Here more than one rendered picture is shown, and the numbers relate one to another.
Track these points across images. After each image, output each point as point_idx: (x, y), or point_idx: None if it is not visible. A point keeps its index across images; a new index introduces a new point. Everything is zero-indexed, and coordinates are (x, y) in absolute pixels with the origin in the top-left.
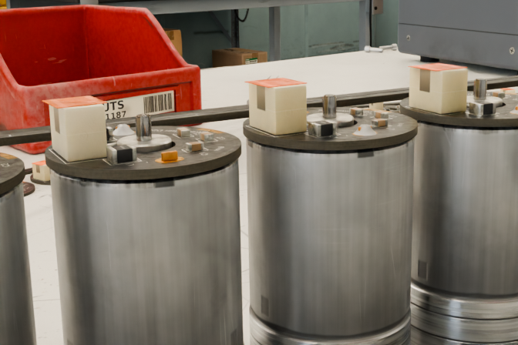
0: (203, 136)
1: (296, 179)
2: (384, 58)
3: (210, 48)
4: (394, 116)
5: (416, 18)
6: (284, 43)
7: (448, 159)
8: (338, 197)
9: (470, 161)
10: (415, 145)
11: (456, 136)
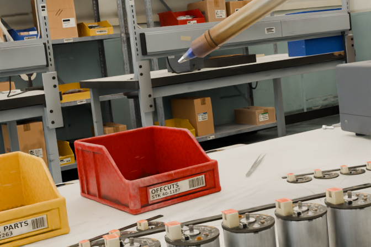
0: (208, 230)
1: (236, 241)
2: (333, 133)
3: (233, 108)
4: (269, 218)
5: (349, 109)
6: (287, 100)
7: (287, 230)
8: (249, 246)
9: (294, 231)
10: (279, 225)
11: (289, 223)
